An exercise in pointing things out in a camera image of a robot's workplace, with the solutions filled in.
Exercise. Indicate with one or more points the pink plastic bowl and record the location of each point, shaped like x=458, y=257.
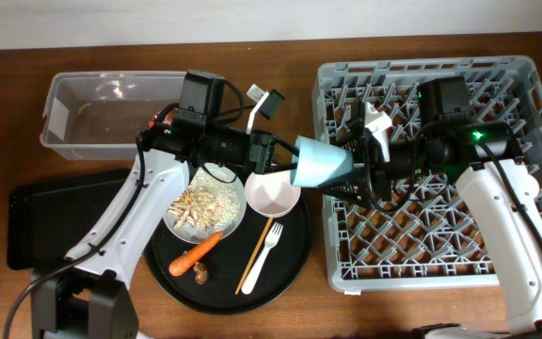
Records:
x=272, y=194

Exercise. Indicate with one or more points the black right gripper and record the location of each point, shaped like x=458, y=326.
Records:
x=376, y=161

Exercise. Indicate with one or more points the grey plate with food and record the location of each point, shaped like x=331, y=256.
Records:
x=214, y=201

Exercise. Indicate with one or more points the white plastic fork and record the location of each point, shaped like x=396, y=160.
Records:
x=271, y=240

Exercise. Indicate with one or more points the black rectangular tray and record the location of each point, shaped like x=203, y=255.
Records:
x=47, y=218

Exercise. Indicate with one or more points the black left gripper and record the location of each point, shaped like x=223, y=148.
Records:
x=264, y=162

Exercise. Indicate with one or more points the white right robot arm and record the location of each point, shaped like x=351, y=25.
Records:
x=485, y=163

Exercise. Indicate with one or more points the grey dishwasher rack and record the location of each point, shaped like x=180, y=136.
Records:
x=432, y=241

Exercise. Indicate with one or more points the brown food scrap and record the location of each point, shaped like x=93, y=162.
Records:
x=201, y=273

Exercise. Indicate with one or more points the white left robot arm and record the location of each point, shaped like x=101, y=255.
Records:
x=87, y=296

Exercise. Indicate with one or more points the round black serving tray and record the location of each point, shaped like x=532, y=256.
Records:
x=227, y=261

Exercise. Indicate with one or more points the wooden chopstick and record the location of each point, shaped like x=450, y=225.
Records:
x=254, y=255

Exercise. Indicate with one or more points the light blue plastic cup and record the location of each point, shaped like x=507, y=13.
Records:
x=318, y=162

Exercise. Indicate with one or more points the red crumpled snack wrapper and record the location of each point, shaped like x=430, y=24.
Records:
x=165, y=118

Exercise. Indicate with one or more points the clear plastic waste bin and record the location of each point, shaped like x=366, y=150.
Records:
x=97, y=115

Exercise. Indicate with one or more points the orange carrot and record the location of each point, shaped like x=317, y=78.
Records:
x=181, y=264

